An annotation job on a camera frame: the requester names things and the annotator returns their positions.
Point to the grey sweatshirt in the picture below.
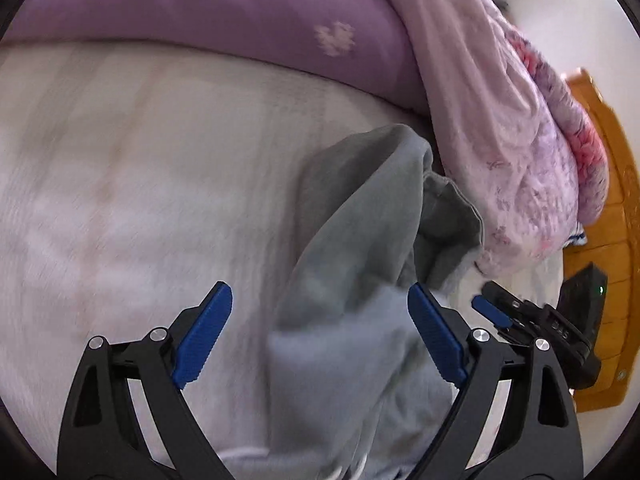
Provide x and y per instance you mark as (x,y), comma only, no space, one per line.
(360,280)

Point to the pink floral blanket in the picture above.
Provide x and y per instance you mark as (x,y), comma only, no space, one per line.
(500,125)

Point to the wooden bed frame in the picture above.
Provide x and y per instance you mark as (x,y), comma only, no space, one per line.
(607,220)

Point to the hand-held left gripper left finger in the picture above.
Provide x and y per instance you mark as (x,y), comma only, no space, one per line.
(205,330)

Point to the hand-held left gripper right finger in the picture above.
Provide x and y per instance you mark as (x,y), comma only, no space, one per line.
(434,330)

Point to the purple pillow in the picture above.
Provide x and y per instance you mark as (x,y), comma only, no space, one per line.
(225,20)

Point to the white bed sheet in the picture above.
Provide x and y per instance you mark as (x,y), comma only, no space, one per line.
(135,200)

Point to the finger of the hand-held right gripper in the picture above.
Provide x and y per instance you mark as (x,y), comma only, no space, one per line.
(492,310)

